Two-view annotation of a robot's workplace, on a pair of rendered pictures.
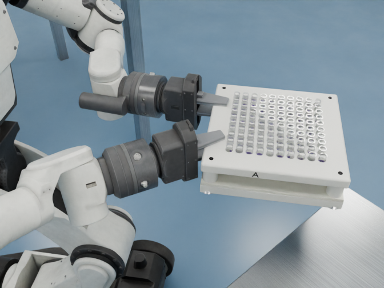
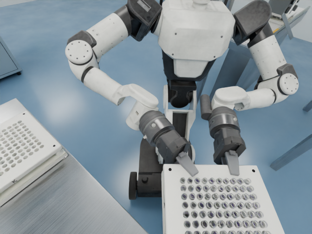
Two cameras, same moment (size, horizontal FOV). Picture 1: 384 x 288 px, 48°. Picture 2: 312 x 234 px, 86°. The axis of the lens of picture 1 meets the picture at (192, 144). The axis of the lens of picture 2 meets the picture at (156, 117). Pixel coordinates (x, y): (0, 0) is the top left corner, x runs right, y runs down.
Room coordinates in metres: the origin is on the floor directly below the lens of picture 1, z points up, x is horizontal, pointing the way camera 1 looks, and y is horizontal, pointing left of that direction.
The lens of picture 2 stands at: (0.44, -0.19, 1.43)
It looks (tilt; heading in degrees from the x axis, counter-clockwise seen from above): 50 degrees down; 76
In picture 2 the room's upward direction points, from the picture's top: 5 degrees clockwise
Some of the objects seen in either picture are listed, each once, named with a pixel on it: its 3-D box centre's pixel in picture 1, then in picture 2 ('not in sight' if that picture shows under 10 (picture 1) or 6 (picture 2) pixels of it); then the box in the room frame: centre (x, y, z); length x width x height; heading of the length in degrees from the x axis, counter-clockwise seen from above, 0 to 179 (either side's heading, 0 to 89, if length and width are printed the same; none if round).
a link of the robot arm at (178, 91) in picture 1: (170, 98); (226, 137); (0.72, 0.04, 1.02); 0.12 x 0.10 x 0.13; 73
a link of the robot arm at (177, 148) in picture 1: (160, 160); (165, 141); (0.53, 0.05, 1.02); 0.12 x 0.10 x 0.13; 113
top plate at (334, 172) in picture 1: (275, 129); (222, 220); (0.62, -0.15, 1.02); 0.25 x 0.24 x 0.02; 171
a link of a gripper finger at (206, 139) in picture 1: (207, 137); (187, 163); (0.57, -0.03, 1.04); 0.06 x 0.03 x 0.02; 113
